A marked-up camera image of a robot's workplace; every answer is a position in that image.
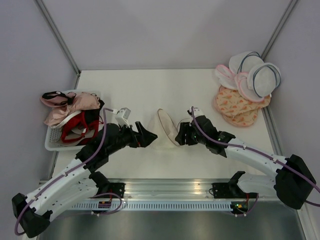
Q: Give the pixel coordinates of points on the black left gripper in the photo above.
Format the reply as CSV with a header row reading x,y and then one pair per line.
x,y
147,137

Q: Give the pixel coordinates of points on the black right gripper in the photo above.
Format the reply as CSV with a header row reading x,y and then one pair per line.
x,y
185,127

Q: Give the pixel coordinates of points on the round beige mesh laundry bag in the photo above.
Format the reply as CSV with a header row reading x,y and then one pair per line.
x,y
166,130

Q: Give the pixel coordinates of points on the pink satin bra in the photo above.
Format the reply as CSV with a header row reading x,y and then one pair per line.
x,y
83,101

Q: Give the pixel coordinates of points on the pink black item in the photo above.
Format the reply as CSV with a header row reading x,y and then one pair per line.
x,y
57,99

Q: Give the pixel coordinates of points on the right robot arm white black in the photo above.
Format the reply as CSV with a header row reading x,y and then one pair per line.
x,y
287,178

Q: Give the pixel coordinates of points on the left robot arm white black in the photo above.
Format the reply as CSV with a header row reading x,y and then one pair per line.
x,y
36,210

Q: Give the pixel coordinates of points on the black bra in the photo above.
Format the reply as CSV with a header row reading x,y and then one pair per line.
x,y
93,114

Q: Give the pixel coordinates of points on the orange floral bag lower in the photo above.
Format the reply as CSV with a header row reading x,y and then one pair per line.
x,y
245,119

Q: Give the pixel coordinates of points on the red bra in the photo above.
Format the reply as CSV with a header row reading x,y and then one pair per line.
x,y
79,122

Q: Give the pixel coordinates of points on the white pink-trim mesh bag left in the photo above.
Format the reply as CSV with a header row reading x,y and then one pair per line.
x,y
225,77

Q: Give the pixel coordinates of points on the white pink-trim mesh bag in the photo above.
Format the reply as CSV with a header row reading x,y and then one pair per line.
x,y
225,77
243,89

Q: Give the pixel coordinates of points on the white pink-trim mesh bag right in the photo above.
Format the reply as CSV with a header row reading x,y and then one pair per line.
x,y
243,89

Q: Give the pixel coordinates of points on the white blue-trim mesh bag rear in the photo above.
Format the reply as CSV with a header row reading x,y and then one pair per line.
x,y
244,62

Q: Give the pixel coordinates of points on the white blue-trim mesh bag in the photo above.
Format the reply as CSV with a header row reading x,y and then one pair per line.
x,y
244,62
263,79

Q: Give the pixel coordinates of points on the white blue-trim mesh bag front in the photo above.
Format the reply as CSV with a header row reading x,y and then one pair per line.
x,y
263,79

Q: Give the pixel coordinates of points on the white plastic basket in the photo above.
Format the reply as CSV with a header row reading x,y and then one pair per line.
x,y
54,134

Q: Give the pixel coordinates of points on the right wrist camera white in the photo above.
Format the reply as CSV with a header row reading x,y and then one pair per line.
x,y
195,112

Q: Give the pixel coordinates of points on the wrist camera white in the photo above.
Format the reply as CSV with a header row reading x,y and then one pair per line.
x,y
122,116
195,112

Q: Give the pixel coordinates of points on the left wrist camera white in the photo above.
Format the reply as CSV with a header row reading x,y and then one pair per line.
x,y
122,116

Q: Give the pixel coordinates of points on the aluminium table edge rail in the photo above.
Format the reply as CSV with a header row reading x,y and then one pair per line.
x,y
160,190

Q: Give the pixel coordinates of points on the white slotted cable duct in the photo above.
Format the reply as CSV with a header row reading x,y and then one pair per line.
x,y
91,205

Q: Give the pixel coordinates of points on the right side aluminium rail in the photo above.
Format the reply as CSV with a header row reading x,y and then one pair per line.
x,y
273,131

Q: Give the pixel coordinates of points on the left aluminium frame post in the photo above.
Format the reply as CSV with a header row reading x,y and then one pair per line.
x,y
57,35

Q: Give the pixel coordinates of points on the aluminium frame post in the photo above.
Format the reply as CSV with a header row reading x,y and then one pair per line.
x,y
279,27
57,35

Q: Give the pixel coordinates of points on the right aluminium frame post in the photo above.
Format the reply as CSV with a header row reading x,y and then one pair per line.
x,y
279,27

